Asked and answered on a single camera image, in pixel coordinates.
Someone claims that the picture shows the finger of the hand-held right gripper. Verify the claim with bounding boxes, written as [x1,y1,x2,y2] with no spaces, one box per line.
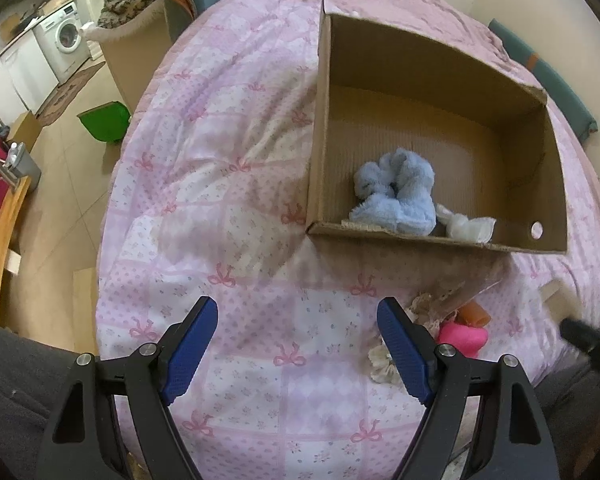
[560,316,600,376]

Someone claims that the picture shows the teal and orange cushion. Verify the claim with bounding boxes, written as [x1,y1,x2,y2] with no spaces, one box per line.
[160,0,231,43]

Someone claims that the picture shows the pink soft roll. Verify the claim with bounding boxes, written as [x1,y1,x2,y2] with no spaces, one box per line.
[437,321,488,359]

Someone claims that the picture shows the brown floor rug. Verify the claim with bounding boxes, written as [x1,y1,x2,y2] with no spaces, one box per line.
[34,60,106,126]

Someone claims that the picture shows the person's right leg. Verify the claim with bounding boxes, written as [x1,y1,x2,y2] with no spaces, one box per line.
[535,355,600,480]

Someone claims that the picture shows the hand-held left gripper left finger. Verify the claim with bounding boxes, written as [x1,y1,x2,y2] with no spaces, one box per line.
[39,296,219,480]

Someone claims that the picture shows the grey trash bin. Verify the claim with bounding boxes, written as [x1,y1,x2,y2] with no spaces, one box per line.
[2,142,42,191]

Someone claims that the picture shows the person's leg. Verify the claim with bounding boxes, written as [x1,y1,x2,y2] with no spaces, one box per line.
[535,355,600,480]
[0,317,101,480]

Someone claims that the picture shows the wooden chair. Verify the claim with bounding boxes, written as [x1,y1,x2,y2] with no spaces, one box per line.
[0,162,33,321]

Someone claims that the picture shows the beige lace scrunchie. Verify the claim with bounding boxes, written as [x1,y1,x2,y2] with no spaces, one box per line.
[405,285,468,333]

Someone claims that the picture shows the beige sofa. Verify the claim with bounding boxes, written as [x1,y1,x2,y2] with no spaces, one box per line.
[84,10,173,116]

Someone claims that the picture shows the pink bow-print quilt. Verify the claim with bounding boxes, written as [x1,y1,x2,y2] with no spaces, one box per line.
[96,0,600,480]

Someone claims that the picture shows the small cardboard box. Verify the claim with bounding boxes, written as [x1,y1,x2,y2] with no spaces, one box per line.
[10,110,43,153]

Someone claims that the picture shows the person's left leg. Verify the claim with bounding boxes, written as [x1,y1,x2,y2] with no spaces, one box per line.
[0,317,101,480]

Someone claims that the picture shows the cream frilly scrunchie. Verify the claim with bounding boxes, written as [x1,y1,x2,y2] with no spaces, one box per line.
[369,344,403,386]

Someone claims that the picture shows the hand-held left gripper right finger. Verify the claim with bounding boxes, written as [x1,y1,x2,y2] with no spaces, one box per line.
[376,297,561,480]

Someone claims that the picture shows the white kitchen cabinets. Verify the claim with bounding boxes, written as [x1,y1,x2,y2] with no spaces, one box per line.
[0,35,61,126]

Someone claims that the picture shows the white soft cloth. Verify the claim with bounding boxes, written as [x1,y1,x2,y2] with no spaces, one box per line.
[434,203,497,244]

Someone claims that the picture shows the white washing machine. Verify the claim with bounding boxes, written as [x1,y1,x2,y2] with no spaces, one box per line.
[32,2,91,83]

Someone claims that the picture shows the teal padded headboard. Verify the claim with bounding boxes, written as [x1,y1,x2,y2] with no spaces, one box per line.
[487,18,598,143]

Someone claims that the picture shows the light blue fluffy scrunchie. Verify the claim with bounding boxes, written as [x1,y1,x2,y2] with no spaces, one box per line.
[349,148,437,236]

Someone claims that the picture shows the green dustpan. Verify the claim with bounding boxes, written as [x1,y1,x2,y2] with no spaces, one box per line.
[76,101,131,145]

